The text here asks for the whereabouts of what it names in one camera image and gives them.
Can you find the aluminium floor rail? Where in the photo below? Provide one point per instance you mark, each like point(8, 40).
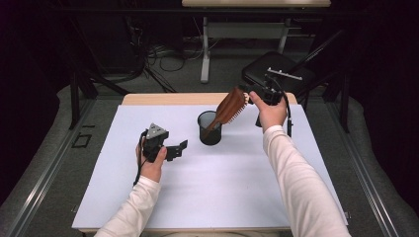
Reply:
point(365, 171)
point(49, 171)

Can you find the person's right hand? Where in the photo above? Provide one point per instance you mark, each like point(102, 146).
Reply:
point(271, 117)

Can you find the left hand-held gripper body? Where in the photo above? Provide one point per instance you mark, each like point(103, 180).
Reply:
point(154, 144)

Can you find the person's left hand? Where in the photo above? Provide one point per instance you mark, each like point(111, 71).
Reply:
point(151, 169)

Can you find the black metal stand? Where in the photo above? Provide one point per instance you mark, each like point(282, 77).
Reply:
point(75, 98)

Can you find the white-legged desk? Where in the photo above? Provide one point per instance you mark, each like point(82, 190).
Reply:
point(250, 31)

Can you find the black folding chair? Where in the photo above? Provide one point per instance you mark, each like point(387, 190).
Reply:
point(260, 70)

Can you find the black mesh pen cup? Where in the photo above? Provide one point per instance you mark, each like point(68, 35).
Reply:
point(210, 138)

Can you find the white table cover sheet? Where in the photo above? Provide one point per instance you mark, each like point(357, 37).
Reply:
point(214, 184)

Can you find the brown wooden hairbrush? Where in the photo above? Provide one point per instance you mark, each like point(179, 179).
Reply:
point(230, 107)

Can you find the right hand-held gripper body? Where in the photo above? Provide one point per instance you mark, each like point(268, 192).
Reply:
point(271, 94)

